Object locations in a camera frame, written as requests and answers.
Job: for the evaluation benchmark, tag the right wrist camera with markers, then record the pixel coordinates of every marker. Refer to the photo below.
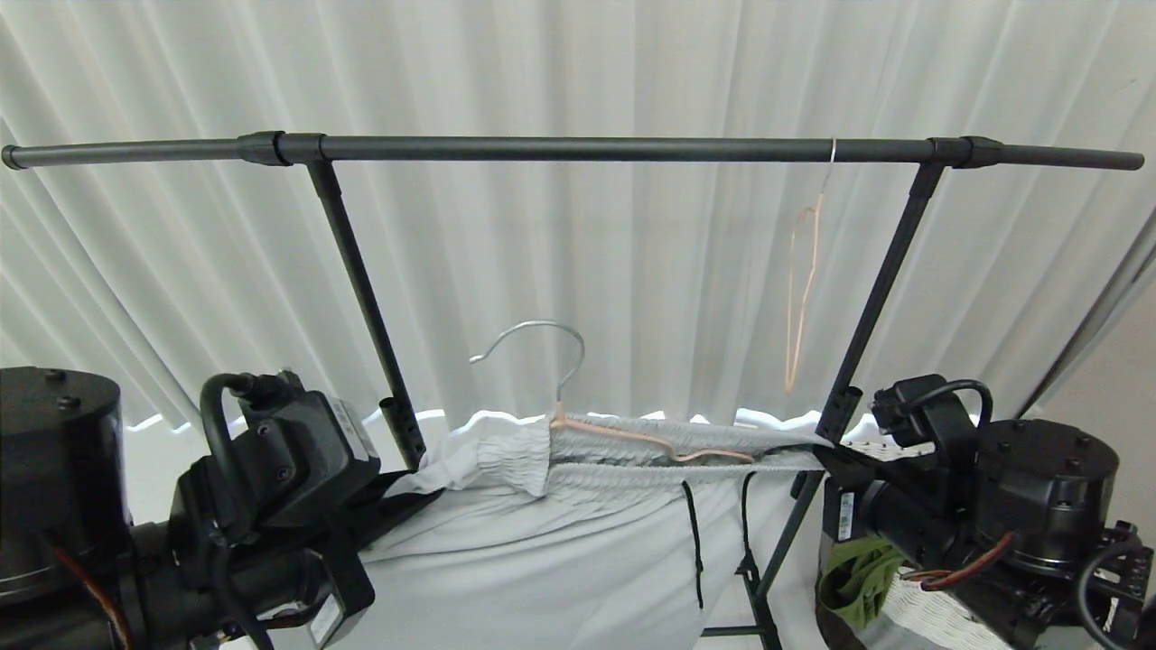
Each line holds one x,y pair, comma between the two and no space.
930,415

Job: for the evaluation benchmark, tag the pink clothes hanger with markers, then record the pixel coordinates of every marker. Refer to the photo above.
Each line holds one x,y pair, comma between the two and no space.
564,420
789,384

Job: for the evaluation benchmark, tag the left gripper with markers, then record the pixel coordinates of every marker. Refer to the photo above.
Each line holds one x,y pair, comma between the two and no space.
271,587

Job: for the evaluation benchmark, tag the pale grey shorts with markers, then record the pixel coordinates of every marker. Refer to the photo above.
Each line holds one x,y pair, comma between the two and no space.
542,560

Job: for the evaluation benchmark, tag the green garment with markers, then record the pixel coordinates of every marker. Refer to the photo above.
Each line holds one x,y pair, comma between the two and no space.
858,578

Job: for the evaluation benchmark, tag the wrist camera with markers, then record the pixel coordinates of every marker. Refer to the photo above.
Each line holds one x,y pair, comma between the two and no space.
930,415
289,451

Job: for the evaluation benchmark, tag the black clothes rack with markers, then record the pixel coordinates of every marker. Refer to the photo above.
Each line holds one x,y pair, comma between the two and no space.
578,149

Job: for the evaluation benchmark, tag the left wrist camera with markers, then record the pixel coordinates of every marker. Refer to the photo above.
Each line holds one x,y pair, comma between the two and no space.
289,451

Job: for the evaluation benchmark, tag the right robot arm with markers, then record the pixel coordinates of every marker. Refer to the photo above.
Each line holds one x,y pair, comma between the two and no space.
1048,487

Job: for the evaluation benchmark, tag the white laundry basket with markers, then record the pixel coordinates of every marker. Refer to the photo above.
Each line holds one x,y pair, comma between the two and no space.
930,623

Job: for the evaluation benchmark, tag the white curtain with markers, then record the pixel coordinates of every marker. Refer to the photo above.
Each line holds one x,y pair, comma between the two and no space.
578,72

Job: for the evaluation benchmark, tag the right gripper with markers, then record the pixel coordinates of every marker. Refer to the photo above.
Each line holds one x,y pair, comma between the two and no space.
903,524

